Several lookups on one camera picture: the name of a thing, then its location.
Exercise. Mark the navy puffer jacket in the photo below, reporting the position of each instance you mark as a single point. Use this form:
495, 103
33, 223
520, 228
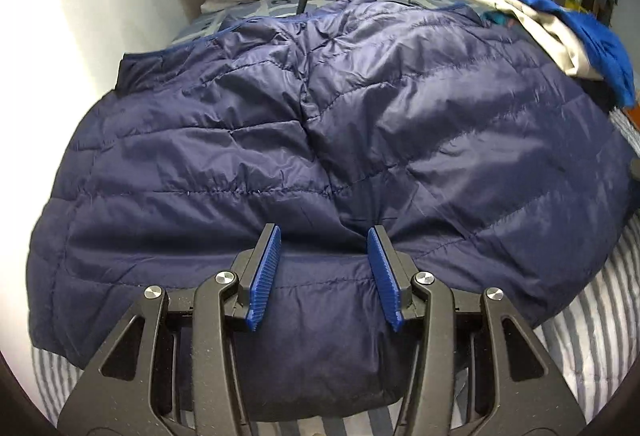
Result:
320, 141

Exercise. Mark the blue and white jacket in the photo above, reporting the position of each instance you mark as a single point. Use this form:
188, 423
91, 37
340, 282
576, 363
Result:
595, 31

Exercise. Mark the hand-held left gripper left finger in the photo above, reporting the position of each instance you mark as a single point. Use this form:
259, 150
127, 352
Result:
264, 281

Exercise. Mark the blue checked blanket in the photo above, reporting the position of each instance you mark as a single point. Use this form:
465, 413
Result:
200, 29

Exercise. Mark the dark green folded garment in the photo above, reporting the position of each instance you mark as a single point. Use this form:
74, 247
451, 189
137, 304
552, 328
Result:
500, 19

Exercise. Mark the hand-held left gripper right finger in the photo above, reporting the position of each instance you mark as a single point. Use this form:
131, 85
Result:
385, 281

